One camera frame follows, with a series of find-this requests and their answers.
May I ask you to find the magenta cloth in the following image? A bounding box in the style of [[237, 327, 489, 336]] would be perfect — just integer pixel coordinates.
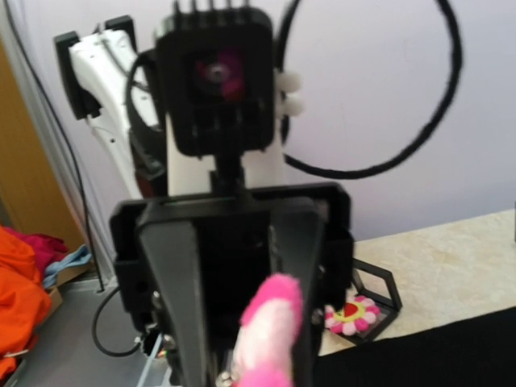
[[19, 234, 69, 254]]

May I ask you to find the black t-shirt blue logo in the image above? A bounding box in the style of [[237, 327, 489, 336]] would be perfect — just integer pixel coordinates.
[[314, 308, 515, 387]]

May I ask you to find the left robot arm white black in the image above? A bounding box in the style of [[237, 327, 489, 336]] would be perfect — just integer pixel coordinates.
[[54, 6, 353, 386]]

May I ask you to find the front aluminium rail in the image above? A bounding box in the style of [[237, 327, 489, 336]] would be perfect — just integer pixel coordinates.
[[6, 333, 170, 386]]

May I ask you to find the cardboard box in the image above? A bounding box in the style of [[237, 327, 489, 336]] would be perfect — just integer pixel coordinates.
[[46, 261, 95, 316]]

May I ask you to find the flower brooch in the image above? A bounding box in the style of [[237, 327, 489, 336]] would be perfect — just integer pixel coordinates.
[[325, 295, 381, 336], [231, 273, 303, 387]]

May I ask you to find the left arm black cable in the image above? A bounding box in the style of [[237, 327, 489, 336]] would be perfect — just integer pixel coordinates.
[[277, 0, 464, 181]]

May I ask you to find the orange cloth pile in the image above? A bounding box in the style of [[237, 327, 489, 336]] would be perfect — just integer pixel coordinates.
[[1, 230, 52, 379]]

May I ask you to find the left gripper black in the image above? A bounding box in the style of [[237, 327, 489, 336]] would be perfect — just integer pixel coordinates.
[[110, 183, 354, 386]]

